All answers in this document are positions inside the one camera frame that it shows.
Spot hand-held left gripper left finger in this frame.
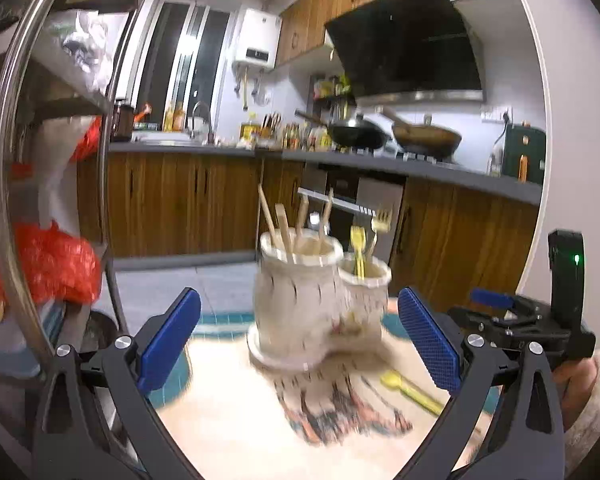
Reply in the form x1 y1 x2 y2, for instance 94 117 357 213
32 287 203 480

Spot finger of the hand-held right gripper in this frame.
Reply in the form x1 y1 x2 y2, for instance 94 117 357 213
470 287 552 322
447 309 552 353

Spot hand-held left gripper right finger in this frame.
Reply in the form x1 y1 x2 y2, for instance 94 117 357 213
397 287 566 480

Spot yellow plastic fork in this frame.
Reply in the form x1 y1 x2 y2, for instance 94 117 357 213
349 225 368 281
380 369 446 417

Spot white floral ceramic utensil holder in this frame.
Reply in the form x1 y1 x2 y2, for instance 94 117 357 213
246 230 393 372

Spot gold metal fork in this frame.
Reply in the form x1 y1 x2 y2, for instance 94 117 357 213
365 205 393 261

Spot person's right hand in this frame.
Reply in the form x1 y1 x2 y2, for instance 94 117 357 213
552 357 600 431

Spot wooden base cabinet beside oven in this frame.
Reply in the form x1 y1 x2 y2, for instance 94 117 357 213
390 177 541 306

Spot printed patterned table mat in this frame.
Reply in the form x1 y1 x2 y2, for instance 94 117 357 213
145 305 501 480

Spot large red plastic bag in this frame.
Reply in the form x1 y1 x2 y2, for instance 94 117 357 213
0 220 103 306

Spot dark green countertop appliance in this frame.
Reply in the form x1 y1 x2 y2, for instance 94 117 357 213
500 120 548 183

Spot wooden base cabinet under sink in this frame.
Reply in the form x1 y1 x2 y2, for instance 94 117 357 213
77 152 306 258

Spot built-in steel oven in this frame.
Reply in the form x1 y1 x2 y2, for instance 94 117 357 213
300 162 408 266

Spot brown frying pan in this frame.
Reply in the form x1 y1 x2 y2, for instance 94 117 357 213
377 106 463 157

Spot white plastic bag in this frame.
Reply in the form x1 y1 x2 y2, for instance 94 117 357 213
35 115 88 231

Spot black wok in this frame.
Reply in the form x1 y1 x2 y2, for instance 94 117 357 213
295 109 391 151

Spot hanging red plastic bag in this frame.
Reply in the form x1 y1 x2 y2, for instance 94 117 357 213
72 115 103 161

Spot amber condiment bottles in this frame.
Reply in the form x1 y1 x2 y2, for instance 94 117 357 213
162 101 187 132

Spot chrome sink faucet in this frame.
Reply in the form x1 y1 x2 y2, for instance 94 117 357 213
190 101 216 143

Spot yellow cooking oil bottle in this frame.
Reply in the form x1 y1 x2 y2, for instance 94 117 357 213
240 112 261 148

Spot knife block with scissors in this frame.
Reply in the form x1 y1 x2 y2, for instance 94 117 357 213
260 112 283 141

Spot steel shelf rack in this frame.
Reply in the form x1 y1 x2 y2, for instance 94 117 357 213
0 0 146 461

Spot black range hood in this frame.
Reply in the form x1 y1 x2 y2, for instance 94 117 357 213
324 0 486 103

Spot clear crumpled plastic bag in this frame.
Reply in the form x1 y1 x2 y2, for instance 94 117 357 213
55 10 113 93

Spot white water heater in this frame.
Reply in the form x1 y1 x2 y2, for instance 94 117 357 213
230 7 283 73

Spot white wall socket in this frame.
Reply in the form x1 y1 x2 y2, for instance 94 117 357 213
480 105 512 123

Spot window with white frame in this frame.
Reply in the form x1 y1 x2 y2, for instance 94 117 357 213
130 0 231 131

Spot wooden wall cabinets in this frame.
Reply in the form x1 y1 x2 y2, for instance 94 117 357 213
275 0 518 68

